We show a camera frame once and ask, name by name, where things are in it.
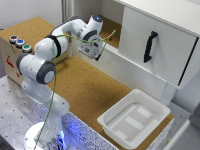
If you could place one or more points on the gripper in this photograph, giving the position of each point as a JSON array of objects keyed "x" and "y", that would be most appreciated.
[{"x": 88, "y": 49}]

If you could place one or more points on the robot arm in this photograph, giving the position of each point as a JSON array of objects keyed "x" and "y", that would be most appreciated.
[{"x": 36, "y": 68}]

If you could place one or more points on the wooden drawer box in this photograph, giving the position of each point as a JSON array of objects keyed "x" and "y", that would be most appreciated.
[{"x": 31, "y": 28}]

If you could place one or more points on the pink block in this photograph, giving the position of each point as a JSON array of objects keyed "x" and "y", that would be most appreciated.
[{"x": 107, "y": 35}]

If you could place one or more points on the white sliding door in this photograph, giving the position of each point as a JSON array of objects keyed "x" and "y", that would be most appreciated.
[{"x": 133, "y": 36}]

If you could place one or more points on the white cabinet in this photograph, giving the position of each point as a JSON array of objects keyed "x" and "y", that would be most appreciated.
[{"x": 133, "y": 76}]

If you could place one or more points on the green button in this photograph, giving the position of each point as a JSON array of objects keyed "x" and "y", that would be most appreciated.
[{"x": 26, "y": 48}]

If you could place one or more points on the blue button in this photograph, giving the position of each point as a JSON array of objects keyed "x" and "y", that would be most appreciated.
[{"x": 20, "y": 42}]

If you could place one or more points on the red button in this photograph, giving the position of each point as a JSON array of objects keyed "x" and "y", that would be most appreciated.
[{"x": 13, "y": 39}]

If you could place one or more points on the white plastic box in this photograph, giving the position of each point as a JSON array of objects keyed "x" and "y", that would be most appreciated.
[{"x": 133, "y": 121}]

